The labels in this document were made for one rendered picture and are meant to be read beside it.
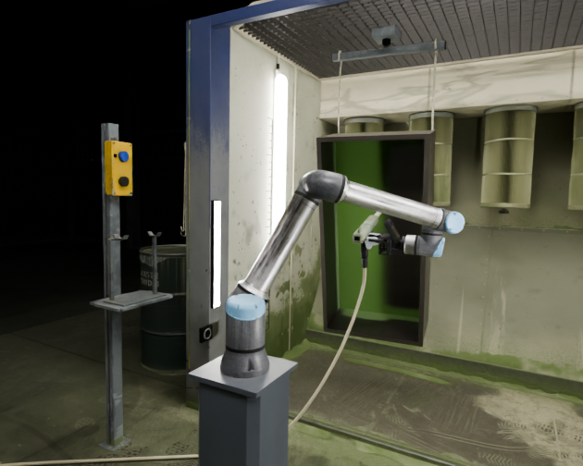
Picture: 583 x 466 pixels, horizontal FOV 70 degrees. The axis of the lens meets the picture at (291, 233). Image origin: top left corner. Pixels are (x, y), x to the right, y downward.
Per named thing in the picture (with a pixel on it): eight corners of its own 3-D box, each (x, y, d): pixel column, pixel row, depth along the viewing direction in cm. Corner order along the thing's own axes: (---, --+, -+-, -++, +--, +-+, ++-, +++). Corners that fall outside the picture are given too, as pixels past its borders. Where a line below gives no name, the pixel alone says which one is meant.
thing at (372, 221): (363, 277, 193) (362, 231, 186) (353, 276, 195) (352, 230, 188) (386, 241, 234) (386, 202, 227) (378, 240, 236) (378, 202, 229)
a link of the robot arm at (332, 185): (315, 164, 156) (471, 212, 169) (308, 166, 169) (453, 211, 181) (306, 193, 157) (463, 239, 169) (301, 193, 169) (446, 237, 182)
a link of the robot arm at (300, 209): (217, 323, 167) (310, 161, 167) (217, 311, 184) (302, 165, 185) (251, 339, 170) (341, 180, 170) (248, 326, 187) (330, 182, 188)
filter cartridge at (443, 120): (428, 220, 315) (433, 108, 307) (395, 217, 347) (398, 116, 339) (461, 218, 333) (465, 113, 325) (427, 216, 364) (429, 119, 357)
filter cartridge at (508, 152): (527, 222, 320) (535, 113, 315) (535, 223, 287) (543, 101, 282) (476, 220, 334) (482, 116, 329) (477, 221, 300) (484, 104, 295)
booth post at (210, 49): (185, 407, 256) (185, 20, 236) (204, 395, 271) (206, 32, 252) (208, 414, 247) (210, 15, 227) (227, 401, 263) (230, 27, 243)
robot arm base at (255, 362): (251, 383, 148) (252, 355, 147) (209, 371, 157) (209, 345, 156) (279, 364, 165) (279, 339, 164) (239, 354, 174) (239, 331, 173)
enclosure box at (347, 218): (339, 307, 294) (334, 133, 261) (428, 319, 270) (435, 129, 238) (323, 331, 263) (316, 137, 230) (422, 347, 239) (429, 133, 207)
